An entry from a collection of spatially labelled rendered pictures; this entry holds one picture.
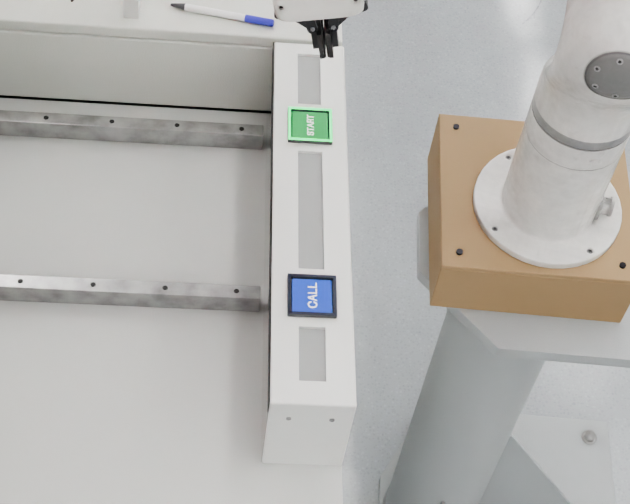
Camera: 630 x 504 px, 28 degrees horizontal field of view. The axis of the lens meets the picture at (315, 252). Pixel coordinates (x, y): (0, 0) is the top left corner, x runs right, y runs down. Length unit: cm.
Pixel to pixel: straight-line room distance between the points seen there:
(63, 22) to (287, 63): 30
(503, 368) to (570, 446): 73
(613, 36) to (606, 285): 43
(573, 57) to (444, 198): 39
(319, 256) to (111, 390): 29
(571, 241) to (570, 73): 35
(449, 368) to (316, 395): 52
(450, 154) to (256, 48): 30
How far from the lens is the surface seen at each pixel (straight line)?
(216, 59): 172
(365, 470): 241
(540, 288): 159
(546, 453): 249
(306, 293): 142
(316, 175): 154
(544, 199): 153
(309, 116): 160
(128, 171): 171
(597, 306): 163
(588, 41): 127
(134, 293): 156
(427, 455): 206
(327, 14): 142
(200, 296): 155
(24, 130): 175
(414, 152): 288
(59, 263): 162
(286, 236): 148
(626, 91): 129
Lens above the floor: 213
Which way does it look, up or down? 53 degrees down
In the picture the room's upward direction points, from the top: 9 degrees clockwise
